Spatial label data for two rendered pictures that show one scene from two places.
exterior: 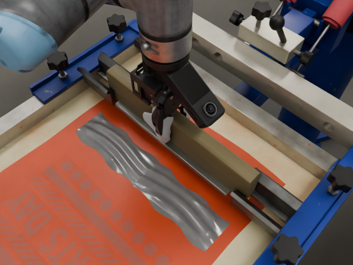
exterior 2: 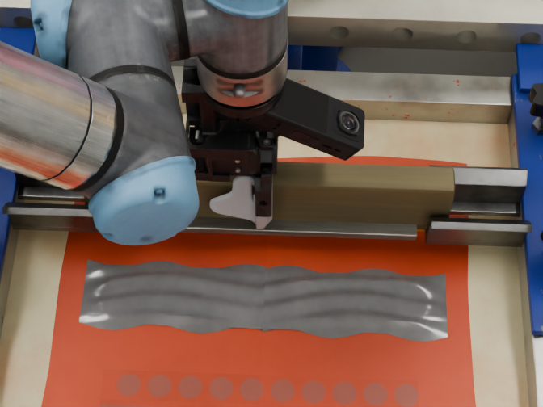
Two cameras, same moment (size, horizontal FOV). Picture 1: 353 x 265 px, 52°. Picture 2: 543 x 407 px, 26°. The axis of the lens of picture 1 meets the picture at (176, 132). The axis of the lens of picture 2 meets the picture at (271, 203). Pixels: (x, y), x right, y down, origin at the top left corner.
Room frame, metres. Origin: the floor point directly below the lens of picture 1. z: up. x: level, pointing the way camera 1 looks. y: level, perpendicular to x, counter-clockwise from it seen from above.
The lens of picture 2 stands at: (-0.06, 0.39, 2.00)
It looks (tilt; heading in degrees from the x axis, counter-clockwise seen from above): 59 degrees down; 319
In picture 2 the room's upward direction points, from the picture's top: straight up
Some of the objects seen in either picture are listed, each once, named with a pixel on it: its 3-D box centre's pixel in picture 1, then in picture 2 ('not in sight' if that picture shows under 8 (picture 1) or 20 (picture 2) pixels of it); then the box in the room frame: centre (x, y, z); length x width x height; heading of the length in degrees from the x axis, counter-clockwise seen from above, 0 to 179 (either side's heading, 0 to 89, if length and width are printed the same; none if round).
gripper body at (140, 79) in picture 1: (163, 73); (235, 116); (0.41, 0.02, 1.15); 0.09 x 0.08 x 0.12; 46
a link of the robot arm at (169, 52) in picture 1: (164, 38); (242, 63); (0.40, 0.02, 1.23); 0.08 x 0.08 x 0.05
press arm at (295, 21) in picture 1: (280, 40); not in sight; (0.64, -0.24, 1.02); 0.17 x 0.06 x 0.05; 136
